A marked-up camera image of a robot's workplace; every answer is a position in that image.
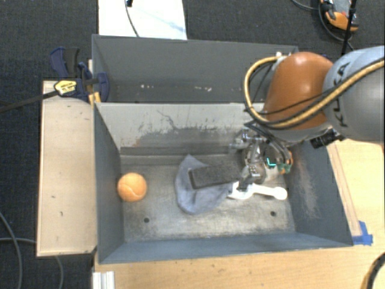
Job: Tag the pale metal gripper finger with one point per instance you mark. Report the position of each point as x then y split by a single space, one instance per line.
246 179

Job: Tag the white plastic scoop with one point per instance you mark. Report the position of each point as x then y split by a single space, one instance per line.
267 192

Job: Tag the dark green flat block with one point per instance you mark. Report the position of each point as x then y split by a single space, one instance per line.
213 173

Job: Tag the grey-blue cloth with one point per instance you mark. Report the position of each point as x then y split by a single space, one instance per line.
192 199

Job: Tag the grey metal bin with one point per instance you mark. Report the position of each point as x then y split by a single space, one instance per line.
168 224

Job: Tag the orange ball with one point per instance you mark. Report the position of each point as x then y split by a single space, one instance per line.
131 187

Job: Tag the pale wood board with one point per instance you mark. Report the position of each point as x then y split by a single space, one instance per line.
66 173

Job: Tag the black cylinder on white bracket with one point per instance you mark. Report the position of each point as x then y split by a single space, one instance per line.
325 139

